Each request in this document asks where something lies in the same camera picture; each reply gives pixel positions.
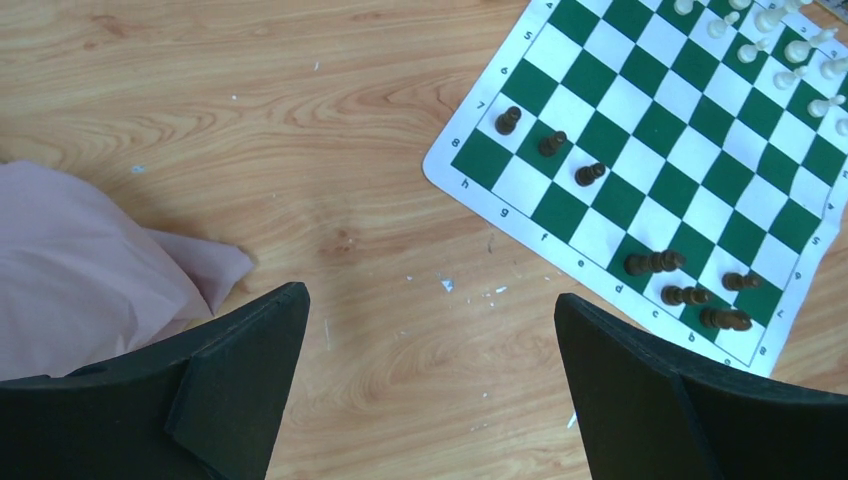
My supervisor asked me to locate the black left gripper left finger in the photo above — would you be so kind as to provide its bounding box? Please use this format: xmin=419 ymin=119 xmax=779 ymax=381
xmin=1 ymin=282 xmax=310 ymax=479

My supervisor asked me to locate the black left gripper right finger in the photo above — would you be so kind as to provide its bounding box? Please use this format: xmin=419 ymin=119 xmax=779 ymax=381
xmin=554 ymin=293 xmax=847 ymax=479

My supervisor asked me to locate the dark piece from tin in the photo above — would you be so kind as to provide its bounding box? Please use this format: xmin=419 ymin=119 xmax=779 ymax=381
xmin=699 ymin=307 xmax=752 ymax=331

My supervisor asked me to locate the dark tall chess piece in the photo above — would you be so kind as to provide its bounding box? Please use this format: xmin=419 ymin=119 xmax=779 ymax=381
xmin=624 ymin=249 xmax=686 ymax=276

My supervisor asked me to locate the dark pawn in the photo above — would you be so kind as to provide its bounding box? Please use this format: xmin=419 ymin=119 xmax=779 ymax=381
xmin=494 ymin=105 xmax=522 ymax=136
xmin=721 ymin=272 xmax=763 ymax=291
xmin=537 ymin=130 xmax=568 ymax=158

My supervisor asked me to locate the green white chess mat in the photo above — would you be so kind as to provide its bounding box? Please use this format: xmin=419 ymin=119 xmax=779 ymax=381
xmin=422 ymin=0 xmax=847 ymax=377

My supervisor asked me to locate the white chess piece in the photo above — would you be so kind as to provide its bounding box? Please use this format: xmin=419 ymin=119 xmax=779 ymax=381
xmin=673 ymin=0 xmax=694 ymax=16

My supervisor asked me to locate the pink cloth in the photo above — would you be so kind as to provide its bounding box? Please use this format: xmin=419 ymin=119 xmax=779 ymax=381
xmin=1 ymin=161 xmax=253 ymax=380

